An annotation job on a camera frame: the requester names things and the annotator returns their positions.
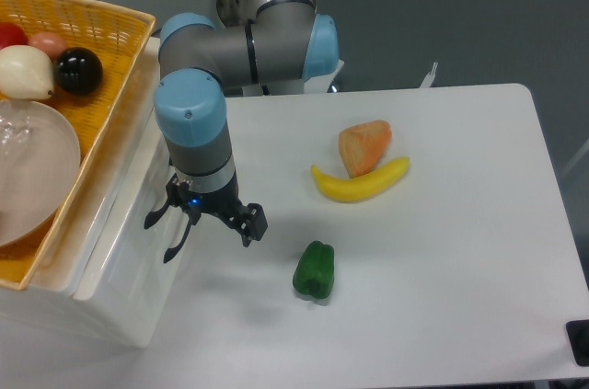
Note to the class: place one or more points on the white drawer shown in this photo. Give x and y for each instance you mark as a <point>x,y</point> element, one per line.
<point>126,282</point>

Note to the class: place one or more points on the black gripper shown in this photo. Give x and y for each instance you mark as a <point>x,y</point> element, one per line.
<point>250,220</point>

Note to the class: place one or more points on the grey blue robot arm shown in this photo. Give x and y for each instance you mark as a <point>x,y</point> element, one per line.
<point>274,41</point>

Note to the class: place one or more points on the green bell pepper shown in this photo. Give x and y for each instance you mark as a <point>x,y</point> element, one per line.
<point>315,271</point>

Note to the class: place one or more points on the pink peach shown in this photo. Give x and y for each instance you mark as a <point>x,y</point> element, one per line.
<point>49,42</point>

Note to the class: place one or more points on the yellow banana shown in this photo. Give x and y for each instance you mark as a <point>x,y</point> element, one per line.
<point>364,187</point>

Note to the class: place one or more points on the clear crumpled plastic wrap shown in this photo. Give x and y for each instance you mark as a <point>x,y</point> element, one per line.
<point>15,123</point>

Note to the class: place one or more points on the black ball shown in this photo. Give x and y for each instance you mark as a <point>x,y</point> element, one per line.
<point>78,71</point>

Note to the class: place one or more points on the black device at table edge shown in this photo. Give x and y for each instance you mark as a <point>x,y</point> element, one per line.
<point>578,335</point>

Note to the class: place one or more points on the white drawer cabinet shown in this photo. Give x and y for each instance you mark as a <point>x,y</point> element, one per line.
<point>48,300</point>

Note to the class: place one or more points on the red apple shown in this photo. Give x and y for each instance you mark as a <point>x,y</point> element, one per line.
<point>11,34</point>

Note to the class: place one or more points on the orange woven basket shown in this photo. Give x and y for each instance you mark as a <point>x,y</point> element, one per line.
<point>104,42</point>

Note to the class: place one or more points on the white pear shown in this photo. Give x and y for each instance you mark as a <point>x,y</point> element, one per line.
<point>26,73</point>

